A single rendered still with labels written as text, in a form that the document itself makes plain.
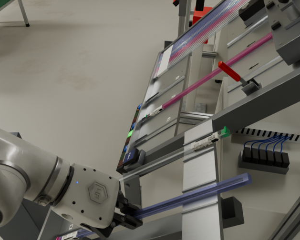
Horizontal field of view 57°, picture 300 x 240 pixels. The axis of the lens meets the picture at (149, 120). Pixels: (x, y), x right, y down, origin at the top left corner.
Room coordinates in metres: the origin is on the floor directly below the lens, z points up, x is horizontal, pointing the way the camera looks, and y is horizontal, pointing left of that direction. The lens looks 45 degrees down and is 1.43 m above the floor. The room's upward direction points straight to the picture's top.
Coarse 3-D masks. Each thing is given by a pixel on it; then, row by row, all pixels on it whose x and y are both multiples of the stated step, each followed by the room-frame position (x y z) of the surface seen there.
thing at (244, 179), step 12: (228, 180) 0.24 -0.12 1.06; (240, 180) 0.23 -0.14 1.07; (192, 192) 0.25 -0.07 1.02; (204, 192) 0.24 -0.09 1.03; (216, 192) 0.23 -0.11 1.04; (156, 204) 0.26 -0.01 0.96; (168, 204) 0.24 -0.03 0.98; (180, 204) 0.24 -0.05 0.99; (132, 216) 0.25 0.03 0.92; (144, 216) 0.25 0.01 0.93
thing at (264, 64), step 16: (240, 32) 0.79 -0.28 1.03; (256, 32) 0.72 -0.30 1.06; (240, 48) 0.70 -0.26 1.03; (272, 48) 0.60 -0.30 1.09; (240, 64) 0.63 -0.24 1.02; (256, 64) 0.58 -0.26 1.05; (272, 64) 0.54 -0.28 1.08; (256, 80) 0.52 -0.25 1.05; (272, 80) 0.48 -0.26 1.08; (240, 96) 0.50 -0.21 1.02
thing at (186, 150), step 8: (224, 136) 0.34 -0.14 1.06; (176, 152) 0.36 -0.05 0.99; (184, 152) 0.35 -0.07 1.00; (160, 160) 0.36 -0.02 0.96; (168, 160) 0.35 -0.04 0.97; (144, 168) 0.36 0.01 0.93; (152, 168) 0.35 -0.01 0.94; (120, 176) 0.37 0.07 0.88; (128, 176) 0.36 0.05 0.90; (136, 176) 0.36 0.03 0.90
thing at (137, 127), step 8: (152, 72) 1.01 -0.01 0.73; (152, 80) 0.95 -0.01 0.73; (152, 88) 0.91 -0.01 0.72; (144, 96) 0.85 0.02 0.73; (144, 104) 0.80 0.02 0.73; (144, 112) 0.76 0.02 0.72; (136, 120) 0.71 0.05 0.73; (136, 128) 0.67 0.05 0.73; (136, 136) 0.64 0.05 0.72; (128, 144) 0.60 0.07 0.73
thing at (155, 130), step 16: (176, 64) 0.94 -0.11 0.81; (160, 80) 0.92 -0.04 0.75; (176, 80) 0.81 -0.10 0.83; (160, 96) 0.79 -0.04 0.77; (160, 112) 0.69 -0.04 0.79; (176, 112) 0.62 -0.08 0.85; (144, 128) 0.66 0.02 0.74; (160, 128) 0.60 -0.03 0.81; (176, 128) 0.55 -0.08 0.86; (144, 144) 0.57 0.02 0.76
